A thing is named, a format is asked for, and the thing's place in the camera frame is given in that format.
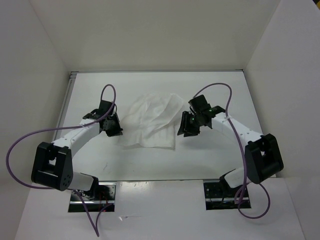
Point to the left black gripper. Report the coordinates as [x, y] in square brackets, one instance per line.
[117, 130]

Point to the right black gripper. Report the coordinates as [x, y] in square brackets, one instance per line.
[185, 125]

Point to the white pleated skirt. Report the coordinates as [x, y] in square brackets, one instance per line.
[150, 121]

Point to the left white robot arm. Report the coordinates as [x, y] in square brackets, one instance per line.
[53, 163]

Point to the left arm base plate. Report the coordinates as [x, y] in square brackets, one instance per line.
[103, 199]

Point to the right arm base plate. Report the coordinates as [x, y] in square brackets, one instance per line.
[218, 196]

